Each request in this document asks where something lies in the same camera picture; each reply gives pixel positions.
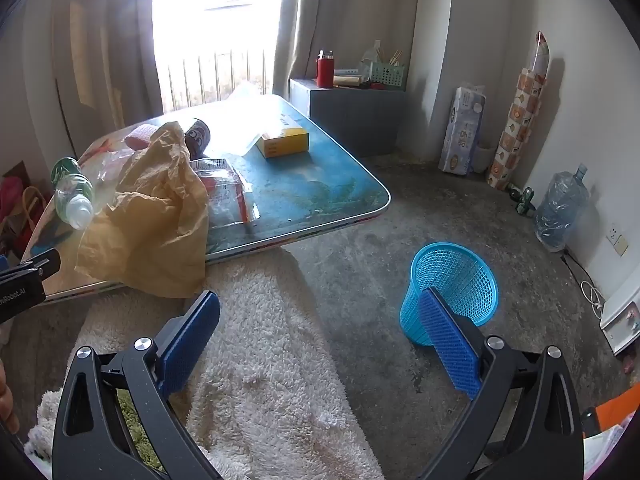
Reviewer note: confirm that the blue mesh wastebasket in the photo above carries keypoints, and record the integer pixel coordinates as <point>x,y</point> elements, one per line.
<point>450,265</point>

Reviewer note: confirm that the small white bin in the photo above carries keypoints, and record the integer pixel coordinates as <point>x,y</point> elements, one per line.
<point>483,159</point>

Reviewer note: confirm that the white fluffy rug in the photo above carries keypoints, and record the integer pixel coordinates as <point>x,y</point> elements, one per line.
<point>280,360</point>

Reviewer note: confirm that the person's left hand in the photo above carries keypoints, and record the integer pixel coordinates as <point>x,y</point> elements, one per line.
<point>6,400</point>

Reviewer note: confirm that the clear red print wrapper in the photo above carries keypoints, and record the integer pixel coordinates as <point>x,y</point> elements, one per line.
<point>107,167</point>

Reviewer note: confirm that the translucent plastic bag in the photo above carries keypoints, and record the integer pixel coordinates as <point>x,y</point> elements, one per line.
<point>372,55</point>

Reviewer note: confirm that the orange cloth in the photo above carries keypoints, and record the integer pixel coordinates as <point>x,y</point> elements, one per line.
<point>617,410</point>

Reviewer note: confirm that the brown paper bag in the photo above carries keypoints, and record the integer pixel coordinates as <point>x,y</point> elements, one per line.
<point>150,220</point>

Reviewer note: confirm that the yellow cardboard box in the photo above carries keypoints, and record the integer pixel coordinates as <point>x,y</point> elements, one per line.
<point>285,144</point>

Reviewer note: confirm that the large clear water jug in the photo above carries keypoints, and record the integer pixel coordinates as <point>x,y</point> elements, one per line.
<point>560,210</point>

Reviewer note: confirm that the wall socket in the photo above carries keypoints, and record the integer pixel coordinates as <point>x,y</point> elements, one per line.
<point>617,239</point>

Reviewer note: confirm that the red thermos flask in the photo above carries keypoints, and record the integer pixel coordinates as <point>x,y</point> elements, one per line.
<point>325,70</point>

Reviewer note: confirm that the toilet paper pack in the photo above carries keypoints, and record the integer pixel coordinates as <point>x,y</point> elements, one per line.
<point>462,130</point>

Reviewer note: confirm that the patterned paper roll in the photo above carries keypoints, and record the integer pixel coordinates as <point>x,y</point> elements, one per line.
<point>520,115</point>

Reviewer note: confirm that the red drink can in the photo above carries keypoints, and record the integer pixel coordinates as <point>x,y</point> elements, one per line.
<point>199,136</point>

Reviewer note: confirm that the green glass bottle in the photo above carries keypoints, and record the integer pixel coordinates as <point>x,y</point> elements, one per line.
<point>513,191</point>
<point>526,202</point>

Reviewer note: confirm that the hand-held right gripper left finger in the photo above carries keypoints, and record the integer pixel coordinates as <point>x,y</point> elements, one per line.
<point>192,345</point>

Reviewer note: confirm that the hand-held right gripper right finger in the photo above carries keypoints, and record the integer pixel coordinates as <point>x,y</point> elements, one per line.
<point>450,345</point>

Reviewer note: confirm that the clear green label plastic bottle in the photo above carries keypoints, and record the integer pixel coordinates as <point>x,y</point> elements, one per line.
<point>72,190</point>

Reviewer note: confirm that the pink bag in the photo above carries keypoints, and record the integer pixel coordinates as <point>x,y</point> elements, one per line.
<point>10,197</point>

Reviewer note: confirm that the pink sponge cloth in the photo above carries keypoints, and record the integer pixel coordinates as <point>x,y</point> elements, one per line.
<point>137,136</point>

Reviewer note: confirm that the green plastic basket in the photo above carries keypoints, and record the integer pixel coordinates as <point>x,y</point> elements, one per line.
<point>387,77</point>

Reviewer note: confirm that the beige curtain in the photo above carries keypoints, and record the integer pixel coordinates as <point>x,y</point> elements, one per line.
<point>345,10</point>
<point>115,35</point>

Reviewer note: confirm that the grey cabinet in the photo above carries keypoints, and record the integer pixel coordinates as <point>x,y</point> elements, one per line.
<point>350,115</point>

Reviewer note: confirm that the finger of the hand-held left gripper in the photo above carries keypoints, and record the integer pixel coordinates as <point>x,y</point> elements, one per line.
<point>42,262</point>

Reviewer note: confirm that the green fuzzy cloth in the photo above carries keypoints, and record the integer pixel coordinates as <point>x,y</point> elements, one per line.
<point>131,425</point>

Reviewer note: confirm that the clear rainbow striped candy bag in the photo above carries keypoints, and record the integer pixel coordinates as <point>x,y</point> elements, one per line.
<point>225,195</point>

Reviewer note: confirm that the white drawer box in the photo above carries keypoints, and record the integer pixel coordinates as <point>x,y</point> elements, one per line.
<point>620,327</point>

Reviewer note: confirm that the window railing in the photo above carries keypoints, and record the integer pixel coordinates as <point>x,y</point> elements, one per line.
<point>220,75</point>

